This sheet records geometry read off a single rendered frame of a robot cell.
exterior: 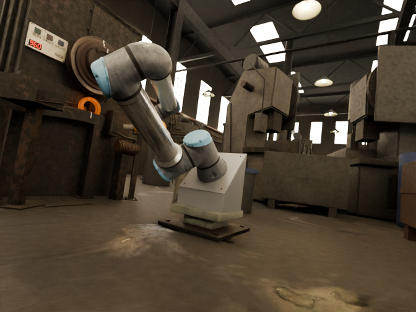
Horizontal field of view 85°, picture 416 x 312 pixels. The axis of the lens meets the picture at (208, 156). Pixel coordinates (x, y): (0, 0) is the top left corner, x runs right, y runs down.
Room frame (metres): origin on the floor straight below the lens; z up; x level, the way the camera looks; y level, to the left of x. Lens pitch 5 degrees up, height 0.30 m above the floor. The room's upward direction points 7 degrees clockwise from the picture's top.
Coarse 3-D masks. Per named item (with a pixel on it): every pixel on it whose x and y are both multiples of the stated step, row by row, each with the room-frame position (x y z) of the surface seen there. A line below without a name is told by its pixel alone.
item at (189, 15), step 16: (176, 0) 6.05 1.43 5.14; (176, 16) 6.26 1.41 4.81; (192, 16) 6.69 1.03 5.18; (400, 16) 5.71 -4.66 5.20; (176, 32) 6.14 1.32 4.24; (208, 32) 7.48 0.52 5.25; (400, 32) 6.02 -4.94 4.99; (176, 48) 6.22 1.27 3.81; (224, 48) 8.49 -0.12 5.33; (176, 64) 6.30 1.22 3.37; (368, 144) 15.98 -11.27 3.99
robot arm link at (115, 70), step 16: (128, 48) 0.68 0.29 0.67; (96, 64) 0.68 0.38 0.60; (112, 64) 0.67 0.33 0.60; (128, 64) 0.68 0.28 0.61; (112, 80) 0.69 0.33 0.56; (128, 80) 0.71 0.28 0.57; (112, 96) 0.75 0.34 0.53; (128, 96) 0.75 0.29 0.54; (144, 96) 0.81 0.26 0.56; (128, 112) 0.82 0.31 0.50; (144, 112) 0.84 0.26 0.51; (144, 128) 0.91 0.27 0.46; (160, 128) 0.96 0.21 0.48; (160, 144) 1.02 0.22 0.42; (176, 144) 1.19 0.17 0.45; (160, 160) 1.14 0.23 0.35; (176, 160) 1.15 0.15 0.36; (176, 176) 1.25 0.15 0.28
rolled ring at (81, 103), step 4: (80, 100) 1.82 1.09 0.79; (84, 100) 1.83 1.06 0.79; (88, 100) 1.86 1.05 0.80; (92, 100) 1.89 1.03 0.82; (96, 100) 1.91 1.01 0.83; (80, 104) 1.81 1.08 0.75; (96, 104) 1.92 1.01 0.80; (80, 108) 1.82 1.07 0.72; (96, 108) 1.94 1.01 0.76; (100, 108) 1.96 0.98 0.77; (96, 112) 1.94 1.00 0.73
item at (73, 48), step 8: (80, 40) 1.72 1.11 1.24; (88, 40) 1.77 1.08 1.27; (96, 40) 1.82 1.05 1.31; (72, 48) 1.68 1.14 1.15; (112, 48) 1.95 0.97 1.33; (72, 56) 1.69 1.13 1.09; (72, 64) 1.70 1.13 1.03; (72, 72) 1.74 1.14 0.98; (80, 80) 1.77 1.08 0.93; (88, 88) 1.83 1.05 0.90
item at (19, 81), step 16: (0, 80) 1.18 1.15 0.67; (16, 80) 1.19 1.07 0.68; (32, 80) 1.19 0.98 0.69; (0, 96) 1.18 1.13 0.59; (16, 96) 1.19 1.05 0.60; (32, 96) 1.19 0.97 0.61; (48, 96) 1.45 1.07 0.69; (64, 96) 1.45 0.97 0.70; (32, 112) 1.31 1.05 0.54; (32, 128) 1.31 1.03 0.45; (32, 144) 1.34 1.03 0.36; (16, 160) 1.31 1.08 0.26; (32, 160) 1.36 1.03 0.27; (16, 176) 1.31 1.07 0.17; (16, 192) 1.31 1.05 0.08; (16, 208) 1.25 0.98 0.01
